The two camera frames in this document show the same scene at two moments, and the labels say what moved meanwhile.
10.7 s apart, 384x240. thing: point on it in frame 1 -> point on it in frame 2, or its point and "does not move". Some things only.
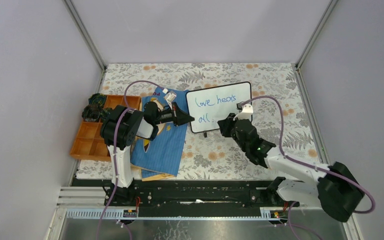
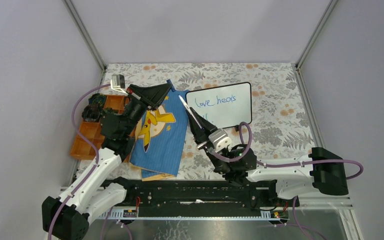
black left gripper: (179, 117) -> (152, 96)
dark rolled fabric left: (91, 112) does not move
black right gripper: (224, 125) -> (200, 136)
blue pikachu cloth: (163, 156) does not move
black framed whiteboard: (207, 106) does not move
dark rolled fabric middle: (105, 113) does not move
